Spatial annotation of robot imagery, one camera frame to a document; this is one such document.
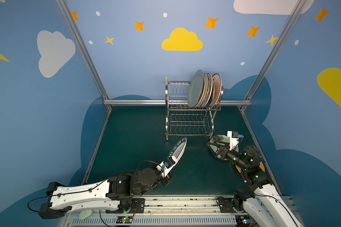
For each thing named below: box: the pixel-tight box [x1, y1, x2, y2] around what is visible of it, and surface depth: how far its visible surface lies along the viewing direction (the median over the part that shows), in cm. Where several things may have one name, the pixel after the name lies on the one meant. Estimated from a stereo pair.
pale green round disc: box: [79, 209, 94, 220], surface depth 71 cm
